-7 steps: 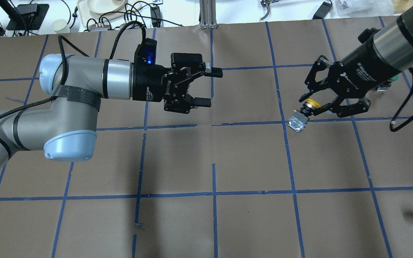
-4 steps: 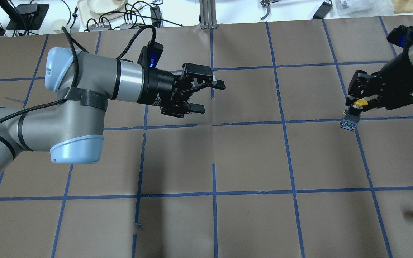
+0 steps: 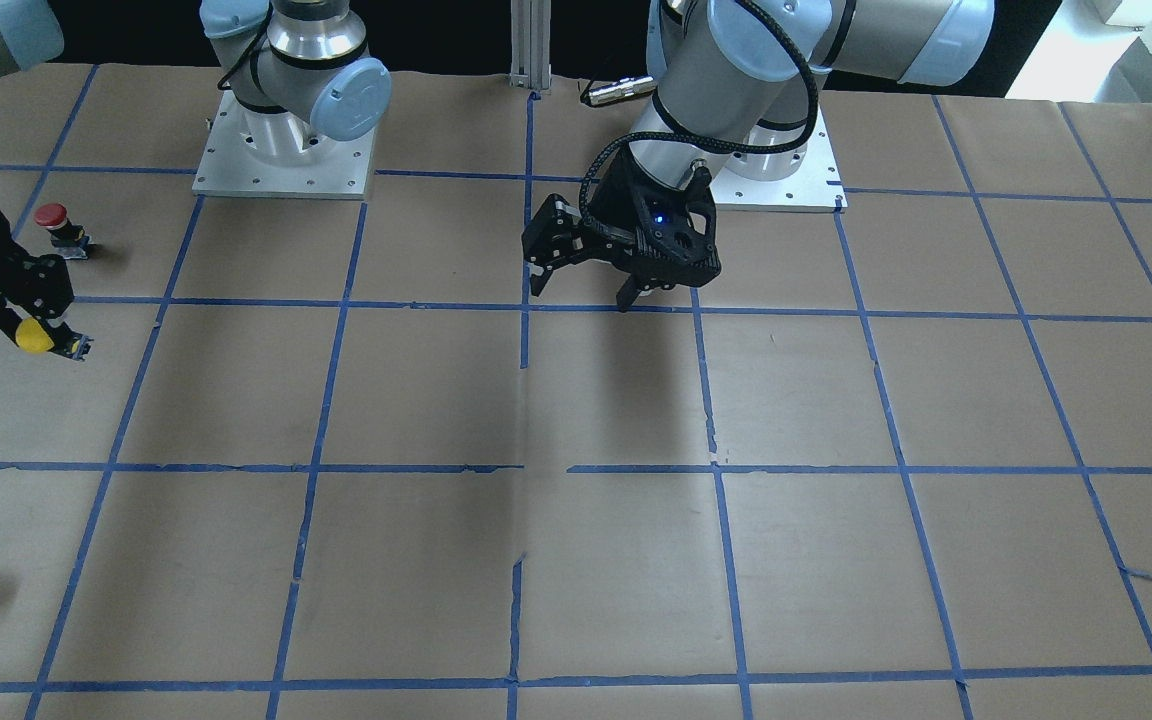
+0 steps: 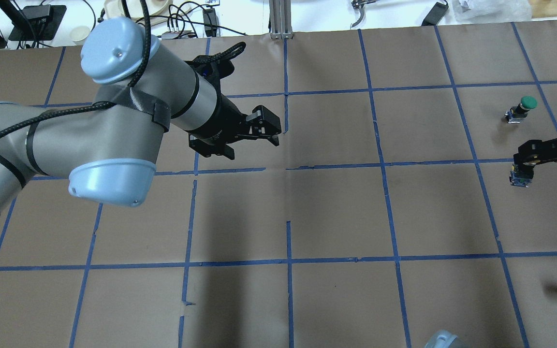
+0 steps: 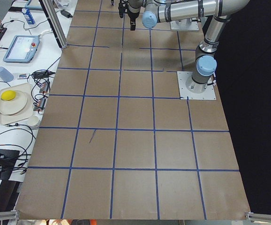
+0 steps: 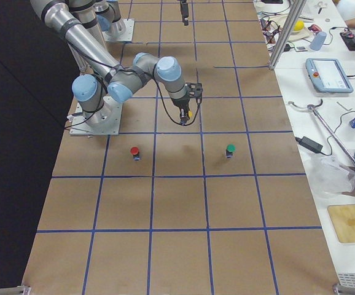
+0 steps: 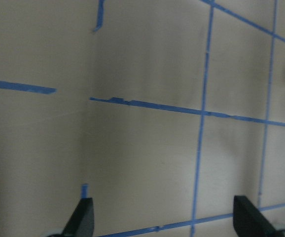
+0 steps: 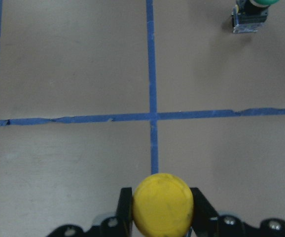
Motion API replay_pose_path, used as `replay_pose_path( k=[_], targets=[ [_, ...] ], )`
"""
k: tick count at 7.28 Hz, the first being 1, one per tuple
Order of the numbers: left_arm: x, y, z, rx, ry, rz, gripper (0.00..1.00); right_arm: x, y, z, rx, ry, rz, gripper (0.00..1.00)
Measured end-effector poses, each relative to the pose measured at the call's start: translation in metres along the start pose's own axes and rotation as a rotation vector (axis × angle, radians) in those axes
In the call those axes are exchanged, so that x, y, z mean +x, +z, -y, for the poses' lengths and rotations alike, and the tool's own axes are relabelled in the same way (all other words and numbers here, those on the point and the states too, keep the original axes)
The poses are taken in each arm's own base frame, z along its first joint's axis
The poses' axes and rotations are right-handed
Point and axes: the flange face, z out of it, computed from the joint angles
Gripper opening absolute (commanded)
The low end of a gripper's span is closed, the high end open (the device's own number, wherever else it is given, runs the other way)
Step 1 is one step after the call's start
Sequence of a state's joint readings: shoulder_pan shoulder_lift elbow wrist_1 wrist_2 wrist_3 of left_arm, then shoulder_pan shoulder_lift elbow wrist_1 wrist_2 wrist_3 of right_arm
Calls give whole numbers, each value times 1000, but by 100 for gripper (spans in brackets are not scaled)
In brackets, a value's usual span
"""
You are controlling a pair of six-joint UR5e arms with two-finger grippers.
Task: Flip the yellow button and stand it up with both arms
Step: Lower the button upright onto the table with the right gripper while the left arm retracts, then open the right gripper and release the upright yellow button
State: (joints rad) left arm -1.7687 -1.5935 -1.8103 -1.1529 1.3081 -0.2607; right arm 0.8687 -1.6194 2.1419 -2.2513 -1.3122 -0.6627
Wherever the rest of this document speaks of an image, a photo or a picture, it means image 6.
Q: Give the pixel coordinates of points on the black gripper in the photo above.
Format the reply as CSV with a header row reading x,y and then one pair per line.
x,y
180,103

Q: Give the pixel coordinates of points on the green push button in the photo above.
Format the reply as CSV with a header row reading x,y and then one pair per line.
x,y
229,150

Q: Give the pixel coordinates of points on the red push button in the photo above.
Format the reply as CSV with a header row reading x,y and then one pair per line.
x,y
135,152

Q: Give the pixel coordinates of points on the blue plastic cup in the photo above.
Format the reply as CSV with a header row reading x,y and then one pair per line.
x,y
318,41

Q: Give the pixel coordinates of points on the metal reacher rod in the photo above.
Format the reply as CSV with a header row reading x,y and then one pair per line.
x,y
314,109

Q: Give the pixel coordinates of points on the black power adapter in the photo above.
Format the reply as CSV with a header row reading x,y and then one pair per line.
x,y
309,144

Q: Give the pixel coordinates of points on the clear plastic bag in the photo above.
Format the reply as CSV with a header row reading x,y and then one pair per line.
x,y
328,176

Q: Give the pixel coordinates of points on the wooden cutting board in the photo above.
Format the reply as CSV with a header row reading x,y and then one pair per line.
x,y
343,221

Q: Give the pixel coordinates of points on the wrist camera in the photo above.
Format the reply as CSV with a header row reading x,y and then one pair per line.
x,y
195,90

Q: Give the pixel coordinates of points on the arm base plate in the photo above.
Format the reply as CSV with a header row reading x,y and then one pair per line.
x,y
104,122
120,31

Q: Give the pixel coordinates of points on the aluminium frame post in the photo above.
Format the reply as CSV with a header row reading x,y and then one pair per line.
x,y
293,15

